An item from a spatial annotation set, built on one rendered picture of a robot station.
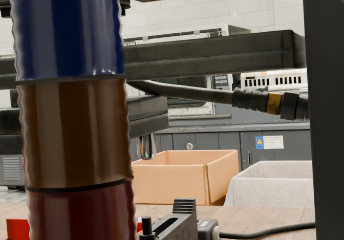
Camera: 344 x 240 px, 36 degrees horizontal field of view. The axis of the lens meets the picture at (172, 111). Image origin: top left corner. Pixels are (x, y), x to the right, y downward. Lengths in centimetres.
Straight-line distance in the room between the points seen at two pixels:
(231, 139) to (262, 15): 241
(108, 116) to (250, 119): 488
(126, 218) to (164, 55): 23
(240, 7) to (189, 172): 462
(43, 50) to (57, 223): 6
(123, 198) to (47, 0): 7
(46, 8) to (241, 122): 491
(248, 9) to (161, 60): 673
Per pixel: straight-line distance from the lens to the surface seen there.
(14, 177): 650
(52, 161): 17
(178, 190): 280
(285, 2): 695
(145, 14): 766
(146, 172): 287
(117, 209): 18
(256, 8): 709
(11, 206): 126
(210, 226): 83
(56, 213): 18
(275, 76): 524
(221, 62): 38
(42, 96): 17
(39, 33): 17
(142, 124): 49
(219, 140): 516
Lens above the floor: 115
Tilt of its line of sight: 3 degrees down
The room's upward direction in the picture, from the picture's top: 4 degrees counter-clockwise
